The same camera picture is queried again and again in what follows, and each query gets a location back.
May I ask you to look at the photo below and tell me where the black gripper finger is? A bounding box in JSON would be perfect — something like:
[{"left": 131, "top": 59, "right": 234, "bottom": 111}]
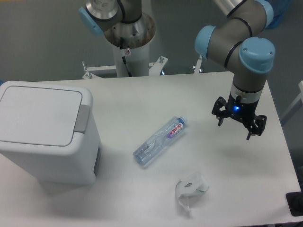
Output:
[
  {"left": 212, "top": 96, "right": 228, "bottom": 126},
  {"left": 244, "top": 115, "right": 267, "bottom": 140}
]

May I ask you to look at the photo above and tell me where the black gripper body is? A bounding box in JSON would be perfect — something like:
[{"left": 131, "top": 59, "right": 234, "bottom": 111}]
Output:
[{"left": 224, "top": 94, "right": 258, "bottom": 123}]

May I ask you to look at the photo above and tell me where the white push-top trash can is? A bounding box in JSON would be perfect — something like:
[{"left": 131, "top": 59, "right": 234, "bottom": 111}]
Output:
[{"left": 0, "top": 81, "right": 101, "bottom": 184}]

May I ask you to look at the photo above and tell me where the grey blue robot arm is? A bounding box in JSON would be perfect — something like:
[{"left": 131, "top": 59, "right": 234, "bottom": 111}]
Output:
[{"left": 79, "top": 0, "right": 275, "bottom": 136}]

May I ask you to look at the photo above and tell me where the crushed clear plastic bottle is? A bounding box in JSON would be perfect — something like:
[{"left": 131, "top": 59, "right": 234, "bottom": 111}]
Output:
[{"left": 133, "top": 116, "right": 187, "bottom": 166}]

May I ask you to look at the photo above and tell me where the crumpled white paper wrapper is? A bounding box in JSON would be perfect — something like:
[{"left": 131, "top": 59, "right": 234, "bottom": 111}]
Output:
[{"left": 174, "top": 171, "right": 210, "bottom": 216}]

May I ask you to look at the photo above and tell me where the black clamp at table edge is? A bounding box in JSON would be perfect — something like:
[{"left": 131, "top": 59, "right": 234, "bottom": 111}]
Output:
[{"left": 286, "top": 192, "right": 303, "bottom": 217}]

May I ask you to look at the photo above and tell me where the blue plastic bag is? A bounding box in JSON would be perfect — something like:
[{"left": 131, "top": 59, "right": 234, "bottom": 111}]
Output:
[{"left": 266, "top": 0, "right": 292, "bottom": 29}]

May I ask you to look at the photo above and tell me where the white furniture frame right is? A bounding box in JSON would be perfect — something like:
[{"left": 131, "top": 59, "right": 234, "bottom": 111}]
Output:
[{"left": 280, "top": 81, "right": 303, "bottom": 126}]

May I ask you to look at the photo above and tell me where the white pedestal base frame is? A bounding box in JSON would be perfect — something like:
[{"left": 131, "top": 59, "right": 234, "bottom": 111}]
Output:
[{"left": 81, "top": 54, "right": 205, "bottom": 79}]

